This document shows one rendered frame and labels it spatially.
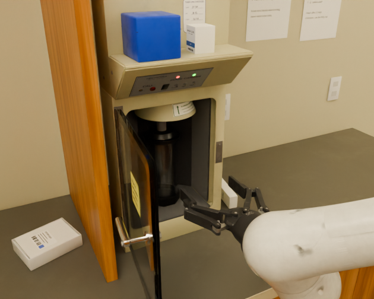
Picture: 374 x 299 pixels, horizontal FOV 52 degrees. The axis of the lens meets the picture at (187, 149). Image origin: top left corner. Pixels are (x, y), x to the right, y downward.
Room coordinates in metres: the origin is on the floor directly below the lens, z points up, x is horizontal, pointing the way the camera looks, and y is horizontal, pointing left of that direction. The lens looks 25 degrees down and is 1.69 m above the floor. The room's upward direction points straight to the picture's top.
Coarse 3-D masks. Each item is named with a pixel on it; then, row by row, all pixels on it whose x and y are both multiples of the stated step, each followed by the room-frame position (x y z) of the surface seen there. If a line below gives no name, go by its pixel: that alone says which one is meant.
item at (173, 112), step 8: (168, 104) 0.98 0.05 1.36; (176, 104) 0.98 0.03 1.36; (184, 104) 1.00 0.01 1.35; (192, 104) 1.03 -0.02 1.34; (136, 112) 1.01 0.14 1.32; (144, 112) 0.98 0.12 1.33; (152, 112) 0.97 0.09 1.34; (160, 112) 0.97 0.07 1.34; (168, 112) 0.97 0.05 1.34; (176, 112) 0.97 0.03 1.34; (184, 112) 0.98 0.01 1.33; (192, 112) 1.01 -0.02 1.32; (152, 120) 0.96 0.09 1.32; (160, 120) 0.96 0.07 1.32; (168, 120) 0.96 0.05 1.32; (176, 120) 0.97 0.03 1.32
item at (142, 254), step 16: (128, 128) 0.73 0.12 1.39; (128, 144) 0.74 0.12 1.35; (128, 160) 0.76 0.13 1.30; (144, 160) 0.61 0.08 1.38; (128, 176) 0.77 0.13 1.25; (144, 176) 0.61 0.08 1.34; (128, 192) 0.79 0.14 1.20; (144, 192) 0.62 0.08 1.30; (128, 208) 0.80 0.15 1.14; (144, 208) 0.63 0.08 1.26; (128, 224) 0.82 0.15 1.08; (144, 224) 0.63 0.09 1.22; (144, 256) 0.65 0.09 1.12; (144, 272) 0.66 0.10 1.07; (144, 288) 0.67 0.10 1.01
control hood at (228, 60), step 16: (224, 48) 0.96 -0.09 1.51; (240, 48) 0.96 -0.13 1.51; (112, 64) 0.85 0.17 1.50; (128, 64) 0.78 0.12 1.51; (144, 64) 0.80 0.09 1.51; (160, 64) 0.81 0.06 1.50; (176, 64) 0.83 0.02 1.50; (192, 64) 0.85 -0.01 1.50; (208, 64) 0.87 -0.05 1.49; (224, 64) 0.90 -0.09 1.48; (240, 64) 0.93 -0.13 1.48; (112, 80) 0.86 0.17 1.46; (128, 80) 0.81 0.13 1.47; (208, 80) 0.94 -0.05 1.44; (224, 80) 0.97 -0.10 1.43; (112, 96) 0.87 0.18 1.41; (128, 96) 0.86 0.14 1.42
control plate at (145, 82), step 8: (176, 72) 0.85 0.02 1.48; (184, 72) 0.86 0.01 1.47; (192, 72) 0.87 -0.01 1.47; (200, 72) 0.89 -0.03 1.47; (208, 72) 0.90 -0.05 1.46; (136, 80) 0.82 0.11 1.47; (144, 80) 0.83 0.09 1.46; (152, 80) 0.84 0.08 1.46; (160, 80) 0.85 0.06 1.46; (168, 80) 0.86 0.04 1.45; (176, 80) 0.88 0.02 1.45; (184, 80) 0.89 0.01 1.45; (192, 80) 0.90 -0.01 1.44; (200, 80) 0.92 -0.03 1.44; (136, 88) 0.84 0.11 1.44; (144, 88) 0.86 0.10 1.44; (160, 88) 0.88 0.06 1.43; (168, 88) 0.90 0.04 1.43; (176, 88) 0.91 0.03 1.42; (184, 88) 0.92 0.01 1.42
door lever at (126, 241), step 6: (120, 222) 0.66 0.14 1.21; (120, 228) 0.64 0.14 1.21; (120, 234) 0.62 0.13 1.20; (126, 234) 0.62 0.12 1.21; (144, 234) 0.63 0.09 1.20; (126, 240) 0.60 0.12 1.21; (132, 240) 0.60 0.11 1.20; (138, 240) 0.61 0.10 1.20; (144, 240) 0.61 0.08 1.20; (126, 246) 0.60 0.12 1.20
